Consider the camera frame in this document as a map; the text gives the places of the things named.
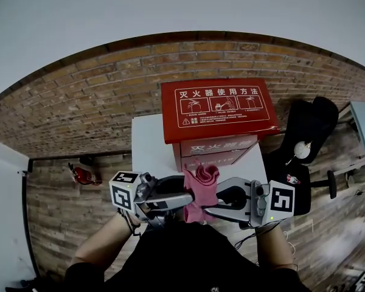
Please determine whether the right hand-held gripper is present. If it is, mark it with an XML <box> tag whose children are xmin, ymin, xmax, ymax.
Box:
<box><xmin>201</xmin><ymin>176</ymin><xmax>297</xmax><ymax>228</ymax></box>

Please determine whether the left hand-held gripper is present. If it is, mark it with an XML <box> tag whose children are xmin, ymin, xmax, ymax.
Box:
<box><xmin>108</xmin><ymin>170</ymin><xmax>197</xmax><ymax>230</ymax></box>

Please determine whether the pink cloth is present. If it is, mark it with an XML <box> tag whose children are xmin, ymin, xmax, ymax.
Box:
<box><xmin>182</xmin><ymin>161</ymin><xmax>221</xmax><ymax>224</ymax></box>

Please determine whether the red fire extinguisher box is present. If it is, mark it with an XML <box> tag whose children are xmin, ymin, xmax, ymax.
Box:
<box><xmin>161</xmin><ymin>78</ymin><xmax>280</xmax><ymax>172</ymax></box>

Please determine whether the person's right forearm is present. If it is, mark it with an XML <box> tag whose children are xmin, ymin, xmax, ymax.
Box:
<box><xmin>255</xmin><ymin>223</ymin><xmax>296</xmax><ymax>270</ymax></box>

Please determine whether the person's left forearm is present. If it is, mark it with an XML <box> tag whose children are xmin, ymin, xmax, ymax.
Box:
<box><xmin>74</xmin><ymin>214</ymin><xmax>134</xmax><ymax>269</ymax></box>

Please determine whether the red fire extinguisher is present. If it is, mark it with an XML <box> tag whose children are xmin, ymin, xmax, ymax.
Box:
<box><xmin>68</xmin><ymin>162</ymin><xmax>103</xmax><ymax>186</ymax></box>

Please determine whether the black left wrist band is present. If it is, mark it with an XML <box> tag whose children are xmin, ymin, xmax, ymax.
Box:
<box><xmin>117</xmin><ymin>207</ymin><xmax>142</xmax><ymax>237</ymax></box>

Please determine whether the person's dark shirt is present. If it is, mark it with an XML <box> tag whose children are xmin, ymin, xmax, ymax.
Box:
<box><xmin>63</xmin><ymin>220</ymin><xmax>311</xmax><ymax>292</ymax></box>

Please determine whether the white round ornament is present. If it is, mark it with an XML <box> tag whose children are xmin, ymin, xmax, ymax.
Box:
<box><xmin>293</xmin><ymin>141</ymin><xmax>313</xmax><ymax>160</ymax></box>

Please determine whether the black office chair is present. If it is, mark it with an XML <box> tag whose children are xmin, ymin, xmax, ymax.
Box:
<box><xmin>263</xmin><ymin>96</ymin><xmax>340</xmax><ymax>217</ymax></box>

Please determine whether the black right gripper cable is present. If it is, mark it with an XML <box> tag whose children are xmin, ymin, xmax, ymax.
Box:
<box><xmin>233</xmin><ymin>219</ymin><xmax>288</xmax><ymax>251</ymax></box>

